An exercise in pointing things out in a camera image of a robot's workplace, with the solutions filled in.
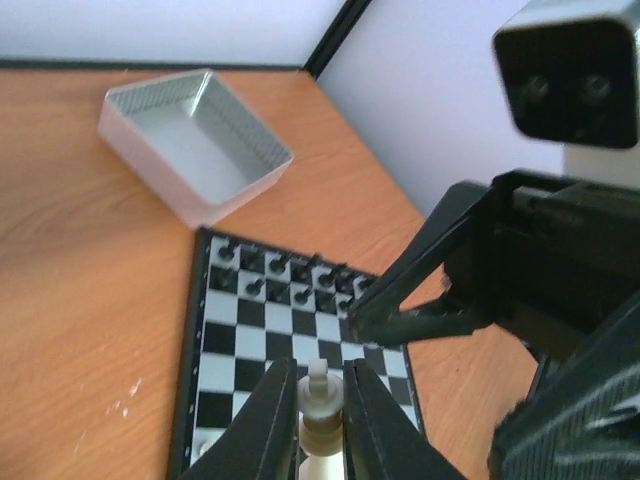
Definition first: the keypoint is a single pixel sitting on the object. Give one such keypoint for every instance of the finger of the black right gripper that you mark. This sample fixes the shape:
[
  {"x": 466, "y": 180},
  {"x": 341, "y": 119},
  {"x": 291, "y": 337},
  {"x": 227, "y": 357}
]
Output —
[{"x": 384, "y": 324}]

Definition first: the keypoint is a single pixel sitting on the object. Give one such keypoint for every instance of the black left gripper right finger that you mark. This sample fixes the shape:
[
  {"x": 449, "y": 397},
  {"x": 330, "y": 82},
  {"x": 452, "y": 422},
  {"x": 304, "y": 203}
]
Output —
[{"x": 380, "y": 442}]

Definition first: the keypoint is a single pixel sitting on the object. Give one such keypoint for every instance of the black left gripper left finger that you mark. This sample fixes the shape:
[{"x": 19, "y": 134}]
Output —
[{"x": 262, "y": 440}]

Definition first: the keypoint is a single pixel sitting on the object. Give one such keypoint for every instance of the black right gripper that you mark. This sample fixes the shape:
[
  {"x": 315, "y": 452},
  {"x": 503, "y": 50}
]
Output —
[{"x": 549, "y": 259}]

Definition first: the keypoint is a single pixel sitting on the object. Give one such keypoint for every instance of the white king chess piece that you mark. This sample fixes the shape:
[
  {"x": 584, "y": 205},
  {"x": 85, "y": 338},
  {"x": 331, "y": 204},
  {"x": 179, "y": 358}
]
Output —
[{"x": 320, "y": 403}]

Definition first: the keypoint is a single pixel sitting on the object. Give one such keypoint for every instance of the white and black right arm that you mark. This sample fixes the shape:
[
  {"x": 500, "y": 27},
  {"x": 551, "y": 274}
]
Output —
[{"x": 578, "y": 422}]

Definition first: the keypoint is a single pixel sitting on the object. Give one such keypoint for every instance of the black and silver chessboard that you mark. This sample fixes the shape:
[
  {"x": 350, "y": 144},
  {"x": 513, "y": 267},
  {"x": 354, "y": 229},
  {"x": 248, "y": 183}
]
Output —
[{"x": 250, "y": 304}]

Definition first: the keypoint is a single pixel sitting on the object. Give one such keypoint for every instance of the silver square tin lid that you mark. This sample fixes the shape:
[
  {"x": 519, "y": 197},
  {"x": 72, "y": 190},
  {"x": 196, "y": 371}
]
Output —
[{"x": 194, "y": 143}]

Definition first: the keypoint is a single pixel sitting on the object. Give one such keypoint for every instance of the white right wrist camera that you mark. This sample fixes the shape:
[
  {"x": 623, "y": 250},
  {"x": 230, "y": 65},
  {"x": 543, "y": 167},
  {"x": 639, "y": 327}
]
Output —
[{"x": 570, "y": 73}]

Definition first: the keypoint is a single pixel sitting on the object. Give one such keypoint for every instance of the black enclosure frame post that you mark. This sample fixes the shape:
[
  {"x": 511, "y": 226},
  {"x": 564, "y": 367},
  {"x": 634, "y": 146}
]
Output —
[{"x": 337, "y": 32}]

